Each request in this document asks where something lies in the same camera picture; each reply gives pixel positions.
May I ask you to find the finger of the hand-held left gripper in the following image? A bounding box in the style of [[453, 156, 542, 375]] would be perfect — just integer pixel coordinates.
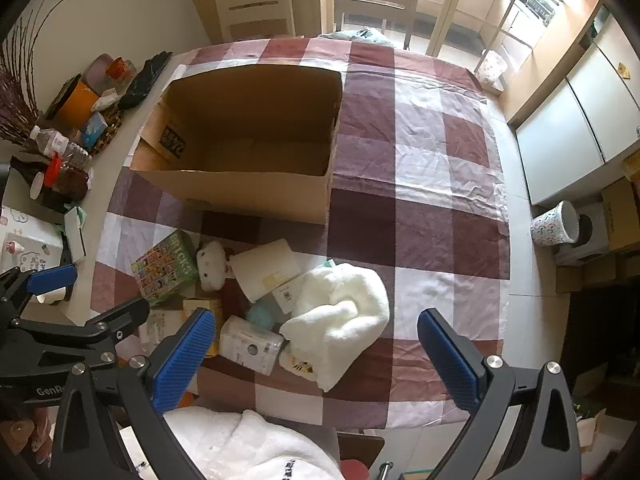
[[0, 265, 79, 326], [10, 297, 151, 367]]

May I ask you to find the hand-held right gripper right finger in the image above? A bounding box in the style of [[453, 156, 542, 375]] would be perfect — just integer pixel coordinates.
[[416, 307, 583, 480]]

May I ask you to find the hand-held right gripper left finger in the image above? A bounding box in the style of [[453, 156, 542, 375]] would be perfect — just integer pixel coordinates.
[[50, 307, 218, 480]]

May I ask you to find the yellow carton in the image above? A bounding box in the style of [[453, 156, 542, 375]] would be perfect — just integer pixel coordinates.
[[181, 297, 224, 358]]

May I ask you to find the green colourful box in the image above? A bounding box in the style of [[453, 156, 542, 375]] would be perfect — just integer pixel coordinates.
[[131, 230, 200, 307]]

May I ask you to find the white plush toy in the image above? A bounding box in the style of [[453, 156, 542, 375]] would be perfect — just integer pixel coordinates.
[[195, 241, 232, 292]]

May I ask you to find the white towel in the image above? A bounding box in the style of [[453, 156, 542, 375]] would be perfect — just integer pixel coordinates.
[[278, 263, 391, 393]]

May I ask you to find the cardboard box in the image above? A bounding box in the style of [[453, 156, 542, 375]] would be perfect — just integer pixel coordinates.
[[129, 63, 344, 226]]

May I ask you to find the brown translucent container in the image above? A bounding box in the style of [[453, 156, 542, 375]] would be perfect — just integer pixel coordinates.
[[84, 54, 113, 92]]

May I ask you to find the person's left hand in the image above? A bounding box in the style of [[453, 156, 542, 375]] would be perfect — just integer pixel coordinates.
[[0, 404, 53, 466]]

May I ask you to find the small white box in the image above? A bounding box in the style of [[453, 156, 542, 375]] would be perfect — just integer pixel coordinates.
[[137, 307, 193, 346]]

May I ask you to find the white cartoon printed box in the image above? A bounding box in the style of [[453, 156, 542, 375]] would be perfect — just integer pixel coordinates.
[[0, 205, 66, 281]]

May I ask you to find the white and green box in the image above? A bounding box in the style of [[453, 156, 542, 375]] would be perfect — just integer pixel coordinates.
[[62, 205, 88, 265]]

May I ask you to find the white cylinder packet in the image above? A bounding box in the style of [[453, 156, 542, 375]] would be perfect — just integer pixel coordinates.
[[219, 315, 285, 376]]

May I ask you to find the light blue pompom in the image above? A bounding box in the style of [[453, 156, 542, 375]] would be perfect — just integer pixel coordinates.
[[246, 296, 287, 333]]

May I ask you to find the red-capped jar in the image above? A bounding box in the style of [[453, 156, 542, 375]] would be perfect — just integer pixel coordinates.
[[42, 155, 93, 211]]

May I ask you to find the white fleece robe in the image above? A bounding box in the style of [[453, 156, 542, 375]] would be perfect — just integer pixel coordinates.
[[162, 406, 346, 480]]

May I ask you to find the dark brown bottle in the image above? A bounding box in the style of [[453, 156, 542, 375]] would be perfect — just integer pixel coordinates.
[[9, 156, 53, 196]]

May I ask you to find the white medicine box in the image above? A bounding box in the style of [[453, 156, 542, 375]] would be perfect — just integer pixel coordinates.
[[272, 280, 303, 316]]

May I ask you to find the white flat box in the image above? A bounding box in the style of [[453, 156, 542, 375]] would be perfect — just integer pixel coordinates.
[[229, 239, 302, 303]]

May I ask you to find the brown tea bottle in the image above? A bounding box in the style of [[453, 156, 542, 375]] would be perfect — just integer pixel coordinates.
[[60, 141, 95, 171]]

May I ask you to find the clear water bottle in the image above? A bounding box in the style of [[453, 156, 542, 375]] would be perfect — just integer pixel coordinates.
[[29, 126, 71, 156]]

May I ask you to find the blue tissue packet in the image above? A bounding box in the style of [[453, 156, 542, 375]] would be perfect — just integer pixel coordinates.
[[80, 112, 108, 148]]

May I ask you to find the woven brown tray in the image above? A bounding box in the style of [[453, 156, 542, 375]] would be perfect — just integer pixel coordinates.
[[37, 105, 126, 156]]

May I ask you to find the patterned white waste bin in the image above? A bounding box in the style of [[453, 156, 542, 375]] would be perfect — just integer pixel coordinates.
[[530, 200, 581, 247]]

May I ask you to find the orange canister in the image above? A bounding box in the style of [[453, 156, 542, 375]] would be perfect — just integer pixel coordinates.
[[47, 74, 103, 131]]

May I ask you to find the crumpled white tissue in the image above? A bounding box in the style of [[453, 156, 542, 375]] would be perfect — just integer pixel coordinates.
[[91, 87, 121, 112]]

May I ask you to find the dried twig bundle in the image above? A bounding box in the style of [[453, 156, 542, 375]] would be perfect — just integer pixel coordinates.
[[0, 0, 71, 146]]

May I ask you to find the white floor appliance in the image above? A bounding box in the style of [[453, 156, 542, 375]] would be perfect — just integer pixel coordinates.
[[552, 202, 613, 267]]

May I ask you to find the checkered tablecloth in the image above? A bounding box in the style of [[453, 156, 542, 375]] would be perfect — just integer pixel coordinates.
[[90, 37, 511, 428]]

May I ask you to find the black glove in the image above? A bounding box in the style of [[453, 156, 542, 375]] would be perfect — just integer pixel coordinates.
[[117, 51, 173, 111]]

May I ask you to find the red lid jar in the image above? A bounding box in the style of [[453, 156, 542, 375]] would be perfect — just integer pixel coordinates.
[[107, 56, 138, 83]]

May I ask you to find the brown cardboard carton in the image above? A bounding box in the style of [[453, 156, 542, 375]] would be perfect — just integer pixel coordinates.
[[600, 177, 640, 253]]

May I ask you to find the white cabinet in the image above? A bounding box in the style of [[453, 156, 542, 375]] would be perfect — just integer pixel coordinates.
[[515, 5, 640, 206]]

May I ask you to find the pink patterned bin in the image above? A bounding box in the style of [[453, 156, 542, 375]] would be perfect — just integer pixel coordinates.
[[475, 50, 506, 86]]

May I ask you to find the patterned seat cushion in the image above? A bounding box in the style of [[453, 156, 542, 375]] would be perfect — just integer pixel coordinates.
[[317, 27, 396, 48]]

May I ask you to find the countertop oven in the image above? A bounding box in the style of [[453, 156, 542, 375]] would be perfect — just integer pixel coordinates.
[[520, 0, 561, 26]]

